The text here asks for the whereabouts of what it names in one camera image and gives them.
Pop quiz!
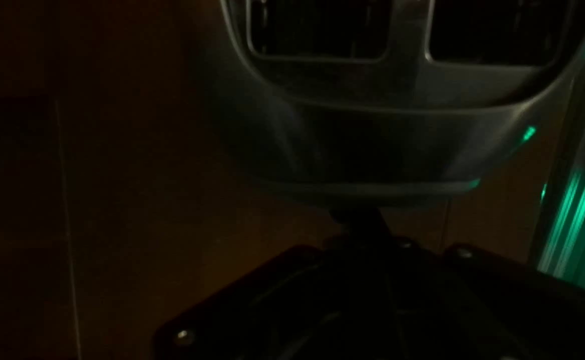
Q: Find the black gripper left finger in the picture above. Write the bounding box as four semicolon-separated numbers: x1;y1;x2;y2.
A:
149;226;368;360

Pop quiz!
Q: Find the silver two-slot toaster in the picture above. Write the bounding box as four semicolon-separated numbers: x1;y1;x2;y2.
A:
209;0;585;209

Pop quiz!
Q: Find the green-lit aluminium robot stand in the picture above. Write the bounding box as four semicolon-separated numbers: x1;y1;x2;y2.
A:
531;38;585;300

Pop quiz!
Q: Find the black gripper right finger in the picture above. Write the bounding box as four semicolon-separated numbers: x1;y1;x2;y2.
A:
367;226;585;360

